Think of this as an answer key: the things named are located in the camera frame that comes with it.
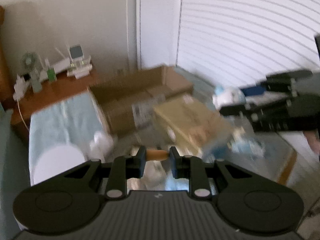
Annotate orange soft stick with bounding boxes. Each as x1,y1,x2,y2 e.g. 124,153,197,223
145,149,169,161

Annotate blue white plush ball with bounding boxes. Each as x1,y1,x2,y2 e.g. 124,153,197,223
212,86,246,110

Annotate person's right hand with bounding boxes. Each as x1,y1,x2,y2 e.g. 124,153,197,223
303,131,320,155

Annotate gold tissue pack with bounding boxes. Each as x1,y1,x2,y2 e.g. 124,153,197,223
152,94,234,158

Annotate brown cardboard box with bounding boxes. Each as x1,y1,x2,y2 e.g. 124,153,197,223
89,65,193,136

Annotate light blue table towel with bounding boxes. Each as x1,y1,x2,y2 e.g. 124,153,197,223
29,92,106,175

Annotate white lidded plastic jar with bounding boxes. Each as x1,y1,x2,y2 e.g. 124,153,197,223
30,144,87,185

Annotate white louvered shutter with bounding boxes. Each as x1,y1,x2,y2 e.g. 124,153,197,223
176,0,319,86

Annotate white remote control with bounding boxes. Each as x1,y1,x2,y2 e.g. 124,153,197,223
67,64,93,79

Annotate wooden nightstand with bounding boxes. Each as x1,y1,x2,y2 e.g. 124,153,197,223
11,69,99,137

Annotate white wifi router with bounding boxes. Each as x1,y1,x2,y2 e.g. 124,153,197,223
45,47,72,74

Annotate small clock display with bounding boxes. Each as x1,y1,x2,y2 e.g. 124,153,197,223
69,44,84,61

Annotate white power strip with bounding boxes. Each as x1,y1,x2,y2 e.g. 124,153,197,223
13,75,30,101

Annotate green desk fan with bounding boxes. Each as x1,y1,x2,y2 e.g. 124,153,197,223
22,52,42,93

